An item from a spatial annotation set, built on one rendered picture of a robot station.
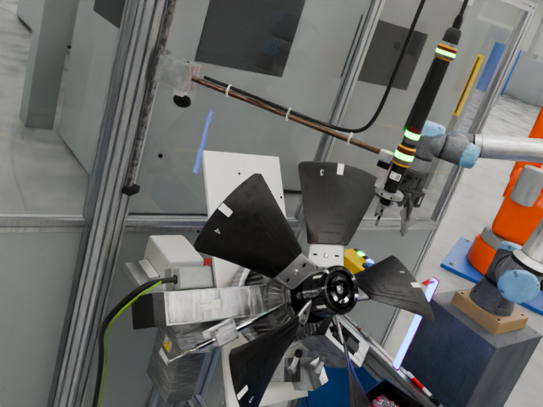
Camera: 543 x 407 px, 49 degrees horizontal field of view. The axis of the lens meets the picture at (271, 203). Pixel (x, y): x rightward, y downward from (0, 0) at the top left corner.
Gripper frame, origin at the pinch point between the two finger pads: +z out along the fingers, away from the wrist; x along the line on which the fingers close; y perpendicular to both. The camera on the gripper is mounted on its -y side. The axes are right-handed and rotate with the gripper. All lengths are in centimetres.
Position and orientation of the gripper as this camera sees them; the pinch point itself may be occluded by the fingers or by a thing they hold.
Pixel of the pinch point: (387, 225)
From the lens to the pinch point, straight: 195.3
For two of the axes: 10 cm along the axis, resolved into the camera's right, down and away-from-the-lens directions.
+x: -5.3, -4.6, 7.2
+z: -2.9, 8.9, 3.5
